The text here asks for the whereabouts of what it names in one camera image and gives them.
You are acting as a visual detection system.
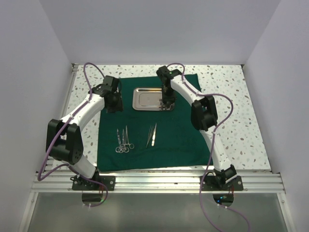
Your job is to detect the stainless steel instrument tray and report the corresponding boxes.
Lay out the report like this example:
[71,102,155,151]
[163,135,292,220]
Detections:
[132,87,162,111]

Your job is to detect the steel scalpel handle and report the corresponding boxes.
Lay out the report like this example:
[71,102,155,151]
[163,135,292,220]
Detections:
[159,102,174,111]

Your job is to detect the green surgical cloth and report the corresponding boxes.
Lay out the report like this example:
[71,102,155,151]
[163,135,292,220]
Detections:
[97,76,210,172]

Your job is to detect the steel ring forceps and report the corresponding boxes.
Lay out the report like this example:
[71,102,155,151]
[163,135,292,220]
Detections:
[125,126,134,149]
[121,130,129,153]

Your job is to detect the steel surgical scissors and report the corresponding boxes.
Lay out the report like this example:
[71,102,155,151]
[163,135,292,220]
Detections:
[115,129,123,153]

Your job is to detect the steel tweezers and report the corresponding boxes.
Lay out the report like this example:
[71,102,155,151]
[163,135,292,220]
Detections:
[151,123,157,146]

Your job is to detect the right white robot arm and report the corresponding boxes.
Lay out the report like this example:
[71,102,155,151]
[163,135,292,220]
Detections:
[156,66,237,190]

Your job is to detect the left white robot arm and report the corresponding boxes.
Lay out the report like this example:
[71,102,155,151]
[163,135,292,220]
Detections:
[46,76,123,190]

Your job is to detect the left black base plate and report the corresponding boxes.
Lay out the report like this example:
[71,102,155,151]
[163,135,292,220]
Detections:
[70,175,116,191]

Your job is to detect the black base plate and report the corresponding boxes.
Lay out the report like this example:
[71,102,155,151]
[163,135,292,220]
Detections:
[202,175,244,191]
[70,175,116,191]

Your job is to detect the aluminium mounting rail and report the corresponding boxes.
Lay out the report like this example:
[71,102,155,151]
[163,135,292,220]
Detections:
[30,169,285,194]

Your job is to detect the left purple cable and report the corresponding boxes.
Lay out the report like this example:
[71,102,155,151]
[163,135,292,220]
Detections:
[37,62,109,207]

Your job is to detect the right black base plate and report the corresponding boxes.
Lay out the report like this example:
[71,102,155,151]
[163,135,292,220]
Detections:
[202,175,244,191]

